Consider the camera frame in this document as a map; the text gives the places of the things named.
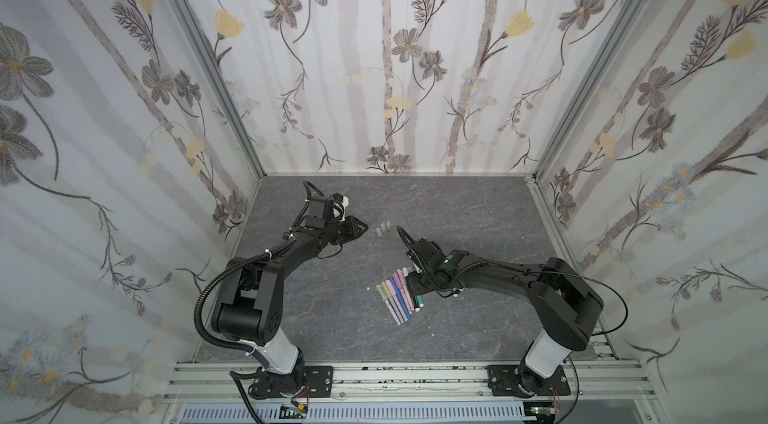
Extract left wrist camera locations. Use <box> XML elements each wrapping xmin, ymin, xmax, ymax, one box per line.
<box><xmin>307</xmin><ymin>193</ymin><xmax>349</xmax><ymax>226</ymax></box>

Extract tan cap blue pen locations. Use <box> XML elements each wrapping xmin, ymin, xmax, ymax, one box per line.
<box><xmin>378</xmin><ymin>283</ymin><xmax>402</xmax><ymax>325</ymax></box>

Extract black corrugated cable hose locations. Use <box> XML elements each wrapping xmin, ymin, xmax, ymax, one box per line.
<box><xmin>193</xmin><ymin>249</ymin><xmax>283</xmax><ymax>353</ymax></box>

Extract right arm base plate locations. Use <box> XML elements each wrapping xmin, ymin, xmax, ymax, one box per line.
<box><xmin>486</xmin><ymin>365</ymin><xmax>572</xmax><ymax>399</ymax></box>

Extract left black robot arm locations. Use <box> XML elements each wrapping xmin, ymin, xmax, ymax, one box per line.
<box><xmin>195</xmin><ymin>216</ymin><xmax>369</xmax><ymax>375</ymax></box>

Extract purple cap pink pen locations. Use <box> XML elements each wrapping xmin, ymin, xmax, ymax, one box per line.
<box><xmin>392</xmin><ymin>272</ymin><xmax>411</xmax><ymax>320</ymax></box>

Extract white perforated cable duct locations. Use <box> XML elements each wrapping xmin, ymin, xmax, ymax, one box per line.
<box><xmin>178</xmin><ymin>402</ymin><xmax>536</xmax><ymax>424</ymax></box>

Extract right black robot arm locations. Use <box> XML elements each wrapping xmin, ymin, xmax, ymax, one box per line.
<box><xmin>401</xmin><ymin>234</ymin><xmax>604</xmax><ymax>381</ymax></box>

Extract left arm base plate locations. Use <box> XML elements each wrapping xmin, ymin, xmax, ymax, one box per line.
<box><xmin>247</xmin><ymin>366</ymin><xmax>334</xmax><ymax>400</ymax></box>

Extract black white pen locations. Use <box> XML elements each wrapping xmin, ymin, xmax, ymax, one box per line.
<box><xmin>402</xmin><ymin>266</ymin><xmax>422</xmax><ymax>312</ymax></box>

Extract pink speckled pen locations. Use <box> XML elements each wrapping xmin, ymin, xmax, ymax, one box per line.
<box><xmin>395</xmin><ymin>269</ymin><xmax>415</xmax><ymax>313</ymax></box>

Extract aluminium mounting rail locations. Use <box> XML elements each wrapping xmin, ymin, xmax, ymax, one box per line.
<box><xmin>161</xmin><ymin>359</ymin><xmax>657</xmax><ymax>403</ymax></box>

